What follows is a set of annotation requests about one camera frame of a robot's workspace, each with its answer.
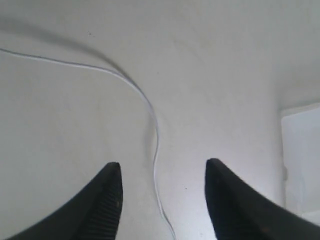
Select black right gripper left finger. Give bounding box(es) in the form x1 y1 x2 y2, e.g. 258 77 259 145
11 162 123 240

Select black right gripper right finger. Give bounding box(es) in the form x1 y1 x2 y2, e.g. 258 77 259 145
205 158 320 240

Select white wired earphones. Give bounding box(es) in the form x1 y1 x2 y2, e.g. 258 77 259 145
0 47 176 240

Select clear plastic open case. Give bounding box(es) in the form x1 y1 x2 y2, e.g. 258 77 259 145
280 103 320 225

